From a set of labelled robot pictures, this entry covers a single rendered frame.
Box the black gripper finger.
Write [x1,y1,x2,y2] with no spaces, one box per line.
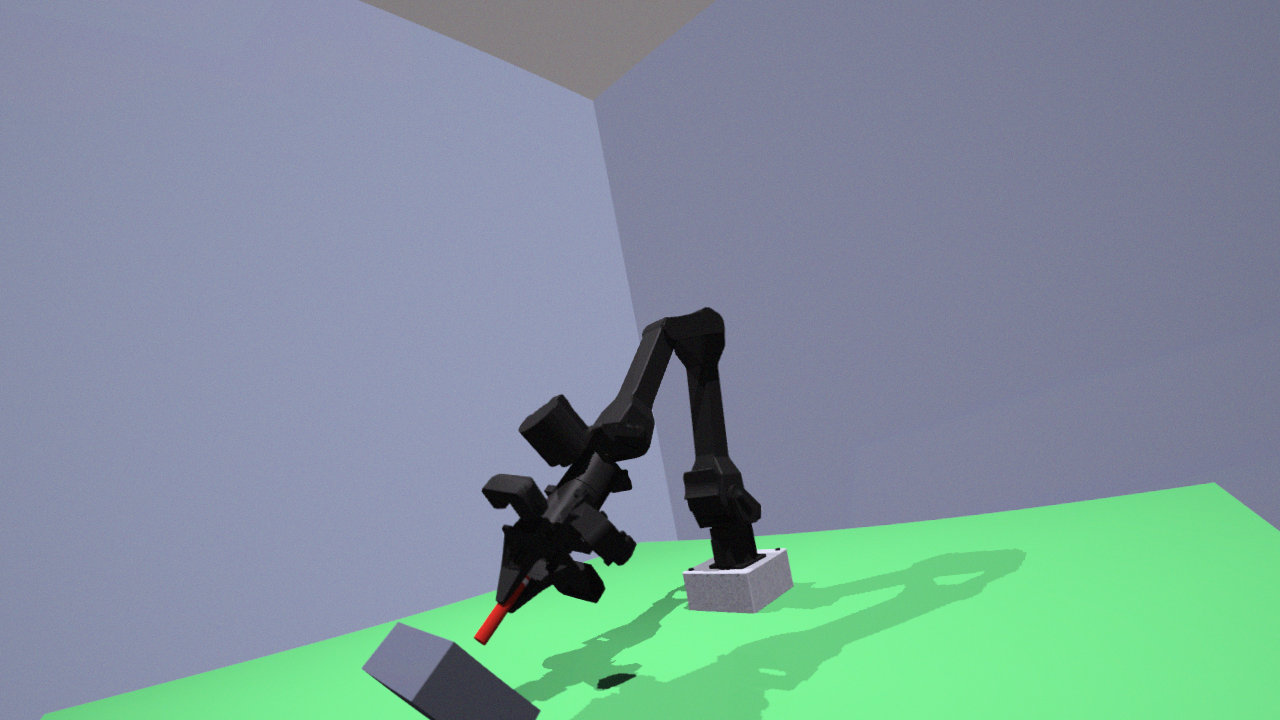
[508,560,577,614]
[495,524,554,603]

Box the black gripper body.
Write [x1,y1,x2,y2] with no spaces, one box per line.
[483,474,605,603]

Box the grey panel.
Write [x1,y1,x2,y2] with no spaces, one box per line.
[361,623,541,720]

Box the red peg with white band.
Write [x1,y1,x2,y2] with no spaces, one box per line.
[474,577,530,646]

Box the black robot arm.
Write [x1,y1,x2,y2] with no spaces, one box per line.
[518,307,765,570]

